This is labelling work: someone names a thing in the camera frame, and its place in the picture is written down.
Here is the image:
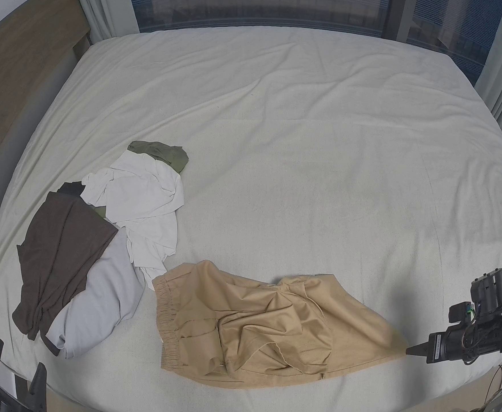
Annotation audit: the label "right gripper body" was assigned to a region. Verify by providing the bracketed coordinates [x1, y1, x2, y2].
[427, 326, 477, 365]

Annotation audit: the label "tan shorts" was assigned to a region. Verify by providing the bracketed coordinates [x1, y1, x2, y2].
[151, 260, 410, 390]

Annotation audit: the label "bed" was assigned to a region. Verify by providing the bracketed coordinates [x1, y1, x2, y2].
[0, 0, 502, 412]

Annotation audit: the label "pale grey garment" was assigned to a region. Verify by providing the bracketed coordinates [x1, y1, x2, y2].
[40, 229, 147, 360]

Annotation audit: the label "dark brown garment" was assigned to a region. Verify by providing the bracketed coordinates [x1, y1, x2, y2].
[11, 191, 119, 341]

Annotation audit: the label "black garment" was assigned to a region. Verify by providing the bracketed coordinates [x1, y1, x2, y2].
[57, 181, 87, 199]

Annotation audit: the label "white garment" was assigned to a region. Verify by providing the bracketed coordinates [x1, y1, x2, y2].
[80, 150, 186, 292]

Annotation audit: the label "olive green garment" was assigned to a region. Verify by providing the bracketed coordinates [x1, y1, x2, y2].
[96, 140, 190, 221]

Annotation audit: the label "window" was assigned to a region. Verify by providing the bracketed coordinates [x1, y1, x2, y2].
[123, 0, 502, 86]

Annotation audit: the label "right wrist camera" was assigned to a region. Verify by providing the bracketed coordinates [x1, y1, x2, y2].
[449, 301, 475, 326]

